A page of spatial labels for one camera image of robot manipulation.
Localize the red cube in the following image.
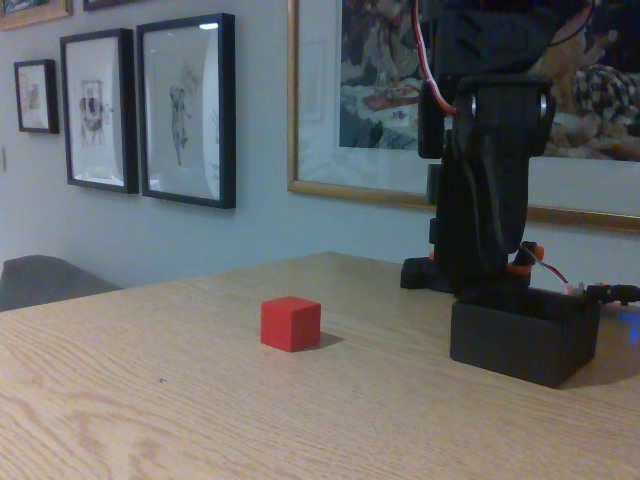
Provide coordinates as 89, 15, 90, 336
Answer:
260, 295, 322, 353

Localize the black box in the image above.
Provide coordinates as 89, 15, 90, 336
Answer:
449, 285, 602, 390

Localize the orange black table clamp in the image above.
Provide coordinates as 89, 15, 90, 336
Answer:
506, 240, 546, 277

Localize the large black framed drawing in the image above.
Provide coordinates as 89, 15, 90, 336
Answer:
135, 13, 237, 210

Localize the medium black framed drawing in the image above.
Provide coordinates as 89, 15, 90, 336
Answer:
59, 28, 140, 195

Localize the dark framed picture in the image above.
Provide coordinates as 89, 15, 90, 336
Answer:
82, 0, 151, 12

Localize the small black framed picture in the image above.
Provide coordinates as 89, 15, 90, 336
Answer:
13, 58, 60, 135

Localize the gold framed picture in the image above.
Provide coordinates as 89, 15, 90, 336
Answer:
0, 0, 75, 32

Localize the red white base cable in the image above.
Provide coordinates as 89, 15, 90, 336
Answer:
522, 247, 574, 292

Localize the red white black servo cable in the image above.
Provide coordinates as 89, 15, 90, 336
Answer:
411, 0, 459, 115

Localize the black power plug cable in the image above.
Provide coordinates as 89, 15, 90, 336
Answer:
585, 282, 640, 307

